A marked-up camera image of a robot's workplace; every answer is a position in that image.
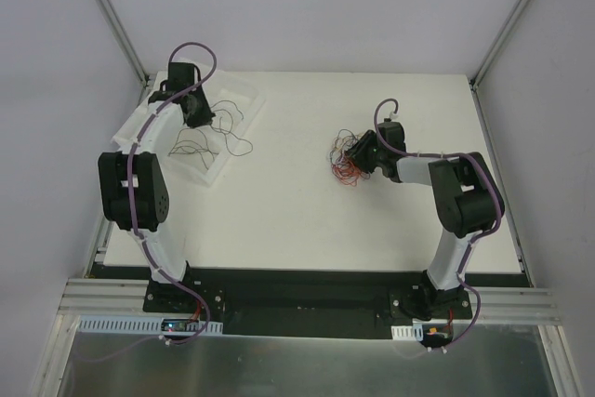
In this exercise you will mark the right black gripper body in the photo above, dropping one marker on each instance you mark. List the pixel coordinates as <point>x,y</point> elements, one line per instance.
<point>363,152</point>

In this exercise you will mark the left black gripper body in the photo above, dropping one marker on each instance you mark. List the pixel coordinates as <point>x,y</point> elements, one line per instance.
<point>196,112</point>

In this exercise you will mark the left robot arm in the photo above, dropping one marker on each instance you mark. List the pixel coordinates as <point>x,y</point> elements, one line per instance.
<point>134,195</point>

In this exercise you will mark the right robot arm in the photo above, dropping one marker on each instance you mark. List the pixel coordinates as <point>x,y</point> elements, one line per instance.
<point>468,202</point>

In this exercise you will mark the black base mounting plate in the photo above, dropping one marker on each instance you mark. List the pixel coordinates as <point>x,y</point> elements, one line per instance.
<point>328,304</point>

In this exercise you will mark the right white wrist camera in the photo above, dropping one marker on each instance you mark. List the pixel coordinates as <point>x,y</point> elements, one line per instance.
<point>392,116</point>

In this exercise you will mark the right white cable duct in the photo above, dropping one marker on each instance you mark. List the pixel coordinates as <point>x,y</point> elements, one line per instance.
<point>412,332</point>

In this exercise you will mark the white cable duct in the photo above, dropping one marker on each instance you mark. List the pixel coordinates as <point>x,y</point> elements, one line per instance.
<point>412,332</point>
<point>151,326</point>

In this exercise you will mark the left white cable duct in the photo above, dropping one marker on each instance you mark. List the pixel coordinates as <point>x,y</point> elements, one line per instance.
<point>151,326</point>

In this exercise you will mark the right aluminium corner post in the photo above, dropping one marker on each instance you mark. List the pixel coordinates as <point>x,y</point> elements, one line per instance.
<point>503,35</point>

